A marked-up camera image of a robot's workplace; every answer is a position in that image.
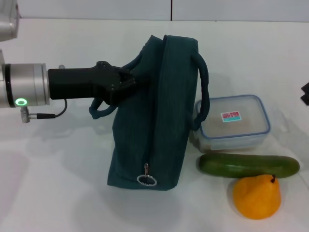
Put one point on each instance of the orange pear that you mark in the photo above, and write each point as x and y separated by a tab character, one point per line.
256	198

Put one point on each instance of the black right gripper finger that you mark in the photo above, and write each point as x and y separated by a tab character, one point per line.
305	100
306	88

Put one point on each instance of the teal blue fabric bag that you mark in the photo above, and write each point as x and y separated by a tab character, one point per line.
169	116

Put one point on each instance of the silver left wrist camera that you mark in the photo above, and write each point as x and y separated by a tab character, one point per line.
8	21

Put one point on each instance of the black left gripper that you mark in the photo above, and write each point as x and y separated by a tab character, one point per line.
79	83

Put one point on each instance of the green cucumber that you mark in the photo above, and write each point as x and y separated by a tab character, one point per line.
241	165

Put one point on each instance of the clear blue-rimmed food container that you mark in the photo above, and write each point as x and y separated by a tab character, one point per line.
231	130

